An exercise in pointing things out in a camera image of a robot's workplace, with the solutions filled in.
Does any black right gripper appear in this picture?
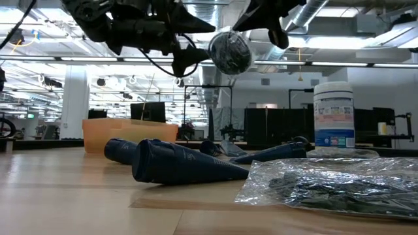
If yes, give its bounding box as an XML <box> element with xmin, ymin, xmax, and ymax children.
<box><xmin>233</xmin><ymin>0</ymin><xmax>308</xmax><ymax>50</ymax></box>

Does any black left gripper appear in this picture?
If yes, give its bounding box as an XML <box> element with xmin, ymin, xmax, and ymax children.
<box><xmin>106</xmin><ymin>0</ymin><xmax>216</xmax><ymax>78</ymax></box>

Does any black item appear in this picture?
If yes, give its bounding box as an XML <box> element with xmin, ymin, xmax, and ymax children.
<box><xmin>208</xmin><ymin>26</ymin><xmax>255</xmax><ymax>76</ymax></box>
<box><xmin>234</xmin><ymin>157</ymin><xmax>418</xmax><ymax>220</ymax></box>

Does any black tube stand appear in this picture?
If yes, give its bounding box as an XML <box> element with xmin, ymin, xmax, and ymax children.
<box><xmin>183</xmin><ymin>84</ymin><xmax>234</xmax><ymax>142</ymax></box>

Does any long ceiling light strip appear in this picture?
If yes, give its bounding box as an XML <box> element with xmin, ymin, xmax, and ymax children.
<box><xmin>0</xmin><ymin>55</ymin><xmax>418</xmax><ymax>69</ymax></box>

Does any grey cover sheet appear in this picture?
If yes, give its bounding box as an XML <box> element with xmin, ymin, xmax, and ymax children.
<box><xmin>214</xmin><ymin>106</ymin><xmax>246</xmax><ymax>142</ymax></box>

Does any black partition screen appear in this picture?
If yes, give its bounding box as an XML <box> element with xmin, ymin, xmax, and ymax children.
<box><xmin>244</xmin><ymin>107</ymin><xmax>315</xmax><ymax>146</ymax></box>

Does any white wipes canister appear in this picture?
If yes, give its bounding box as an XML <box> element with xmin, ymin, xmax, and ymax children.
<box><xmin>313</xmin><ymin>80</ymin><xmax>356</xmax><ymax>154</ymax></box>

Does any small black monitor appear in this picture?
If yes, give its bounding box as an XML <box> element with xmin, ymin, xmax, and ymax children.
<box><xmin>88</xmin><ymin>108</ymin><xmax>108</xmax><ymax>120</ymax></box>

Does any orange plastic bin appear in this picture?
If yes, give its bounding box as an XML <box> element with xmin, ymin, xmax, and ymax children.
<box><xmin>82</xmin><ymin>117</ymin><xmax>179</xmax><ymax>154</ymax></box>

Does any white building pillar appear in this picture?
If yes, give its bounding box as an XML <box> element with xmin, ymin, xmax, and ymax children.
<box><xmin>59</xmin><ymin>65</ymin><xmax>91</xmax><ymax>140</ymax></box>

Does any black desk monitor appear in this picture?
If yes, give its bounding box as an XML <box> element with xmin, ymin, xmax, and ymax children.
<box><xmin>354</xmin><ymin>106</ymin><xmax>396</xmax><ymax>137</ymax></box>

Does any silver air duct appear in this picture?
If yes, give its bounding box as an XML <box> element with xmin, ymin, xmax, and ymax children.
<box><xmin>186</xmin><ymin>0</ymin><xmax>229</xmax><ymax>110</ymax></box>

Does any black ceiling camera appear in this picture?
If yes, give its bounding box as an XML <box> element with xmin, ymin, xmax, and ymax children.
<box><xmin>5</xmin><ymin>27</ymin><xmax>25</xmax><ymax>46</ymax></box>

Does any black aluminium rig frame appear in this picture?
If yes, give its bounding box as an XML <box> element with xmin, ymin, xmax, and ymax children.
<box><xmin>0</xmin><ymin>136</ymin><xmax>418</xmax><ymax>158</ymax></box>

